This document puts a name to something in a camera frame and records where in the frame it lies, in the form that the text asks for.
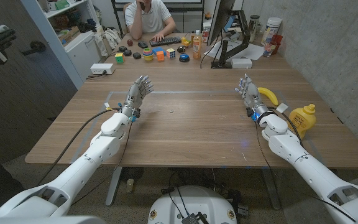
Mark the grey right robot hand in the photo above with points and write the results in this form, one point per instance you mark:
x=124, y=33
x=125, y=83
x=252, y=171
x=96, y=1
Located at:
x=252, y=95

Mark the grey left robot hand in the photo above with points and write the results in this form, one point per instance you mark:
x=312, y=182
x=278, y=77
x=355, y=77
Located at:
x=134, y=95

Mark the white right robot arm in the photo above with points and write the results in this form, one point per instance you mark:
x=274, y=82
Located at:
x=294, y=149

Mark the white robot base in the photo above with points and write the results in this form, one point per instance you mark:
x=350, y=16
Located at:
x=193, y=203

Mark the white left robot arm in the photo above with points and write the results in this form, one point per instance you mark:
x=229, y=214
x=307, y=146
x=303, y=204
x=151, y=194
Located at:
x=101, y=149

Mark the yellow toy banana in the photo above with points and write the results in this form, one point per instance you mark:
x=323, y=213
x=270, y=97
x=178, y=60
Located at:
x=269, y=94

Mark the brown egg toy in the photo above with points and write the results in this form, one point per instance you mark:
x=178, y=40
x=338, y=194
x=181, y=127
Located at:
x=130, y=42

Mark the yellow mustard bottle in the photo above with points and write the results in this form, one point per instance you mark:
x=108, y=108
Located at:
x=303, y=119

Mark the orange juice bottle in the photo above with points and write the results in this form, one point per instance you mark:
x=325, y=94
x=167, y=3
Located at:
x=196, y=46

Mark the white wrist tag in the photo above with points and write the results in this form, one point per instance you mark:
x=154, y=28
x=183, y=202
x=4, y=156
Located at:
x=281, y=108

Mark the small white box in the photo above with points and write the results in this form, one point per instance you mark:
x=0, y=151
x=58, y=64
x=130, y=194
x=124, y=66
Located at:
x=241, y=63

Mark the black round puck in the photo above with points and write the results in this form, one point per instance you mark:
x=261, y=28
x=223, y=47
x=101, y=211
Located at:
x=122, y=48
x=137, y=55
x=127, y=52

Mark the green yellow puzzle cube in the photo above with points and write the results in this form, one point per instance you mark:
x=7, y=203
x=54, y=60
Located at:
x=119, y=58

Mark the white power strip box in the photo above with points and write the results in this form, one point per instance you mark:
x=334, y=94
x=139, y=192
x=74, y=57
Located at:
x=102, y=68

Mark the colourful stacking cups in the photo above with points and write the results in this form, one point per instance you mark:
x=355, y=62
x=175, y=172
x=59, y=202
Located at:
x=148, y=54

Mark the white paper sheets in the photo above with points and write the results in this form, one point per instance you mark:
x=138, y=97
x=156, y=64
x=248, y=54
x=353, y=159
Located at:
x=244, y=51

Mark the orange cube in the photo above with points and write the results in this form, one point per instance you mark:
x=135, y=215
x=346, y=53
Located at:
x=160, y=56

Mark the clear drinking glass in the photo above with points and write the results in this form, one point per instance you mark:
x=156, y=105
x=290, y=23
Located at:
x=268, y=49

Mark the blue block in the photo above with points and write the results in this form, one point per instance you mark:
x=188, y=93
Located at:
x=157, y=50

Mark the black computer mouse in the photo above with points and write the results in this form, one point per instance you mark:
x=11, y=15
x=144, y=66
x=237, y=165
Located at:
x=142, y=44

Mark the white puzzle cube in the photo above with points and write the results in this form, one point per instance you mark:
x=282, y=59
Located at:
x=170, y=53

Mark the red cup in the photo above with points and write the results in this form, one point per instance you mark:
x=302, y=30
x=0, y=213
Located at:
x=277, y=42

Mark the white cloth bag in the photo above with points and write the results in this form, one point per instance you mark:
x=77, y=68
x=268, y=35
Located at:
x=109, y=39

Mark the black keyboard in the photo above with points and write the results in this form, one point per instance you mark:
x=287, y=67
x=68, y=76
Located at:
x=165, y=41

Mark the blue black round button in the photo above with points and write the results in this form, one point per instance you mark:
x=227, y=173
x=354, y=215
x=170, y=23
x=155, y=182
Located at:
x=184, y=58

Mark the black round gadget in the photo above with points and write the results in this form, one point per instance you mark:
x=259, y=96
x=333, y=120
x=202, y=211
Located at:
x=181, y=49

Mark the white printed canister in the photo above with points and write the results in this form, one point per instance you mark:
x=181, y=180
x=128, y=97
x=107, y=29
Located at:
x=271, y=30

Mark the glass jar black lid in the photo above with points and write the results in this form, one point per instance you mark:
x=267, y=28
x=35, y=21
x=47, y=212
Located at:
x=253, y=24

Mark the cardboard box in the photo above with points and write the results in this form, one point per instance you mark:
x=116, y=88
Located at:
x=69, y=35

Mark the green box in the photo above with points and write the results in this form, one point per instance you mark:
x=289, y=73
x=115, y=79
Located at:
x=61, y=4

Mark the white shelf cabinet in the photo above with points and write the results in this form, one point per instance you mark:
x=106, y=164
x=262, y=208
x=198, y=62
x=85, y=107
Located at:
x=73, y=40

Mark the red white drink can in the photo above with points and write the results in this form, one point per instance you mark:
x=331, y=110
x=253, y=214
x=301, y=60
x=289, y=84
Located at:
x=205, y=35

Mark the person in white shirt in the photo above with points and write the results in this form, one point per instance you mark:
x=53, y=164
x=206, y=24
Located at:
x=149, y=17

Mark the computer monitor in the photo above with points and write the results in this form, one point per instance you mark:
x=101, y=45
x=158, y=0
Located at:
x=219, y=18

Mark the grey table leg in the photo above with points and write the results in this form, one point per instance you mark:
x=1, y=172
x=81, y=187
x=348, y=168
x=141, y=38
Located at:
x=113, y=186
x=271, y=188

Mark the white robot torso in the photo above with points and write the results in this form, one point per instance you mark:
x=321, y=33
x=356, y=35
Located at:
x=42, y=220

